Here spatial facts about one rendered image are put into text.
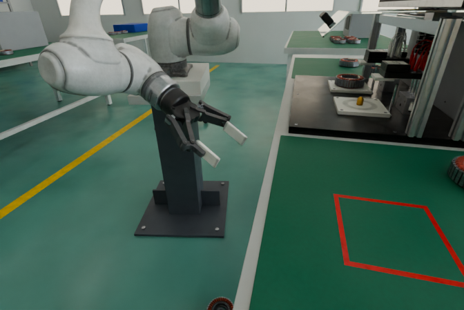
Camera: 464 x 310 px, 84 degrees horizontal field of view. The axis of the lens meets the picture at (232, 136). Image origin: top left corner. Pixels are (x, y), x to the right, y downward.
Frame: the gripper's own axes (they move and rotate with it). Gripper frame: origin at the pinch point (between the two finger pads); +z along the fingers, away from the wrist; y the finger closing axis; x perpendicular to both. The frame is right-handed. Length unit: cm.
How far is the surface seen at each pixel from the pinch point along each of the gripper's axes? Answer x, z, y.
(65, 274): -105, -30, 22
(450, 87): 29, 37, -55
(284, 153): 4.0, 11.5, -7.7
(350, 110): 11.5, 18.2, -38.3
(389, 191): 15.1, 31.8, -4.1
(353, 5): 0, -68, -515
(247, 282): 7.7, 19.0, 26.6
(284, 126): 0.9, 6.1, -23.4
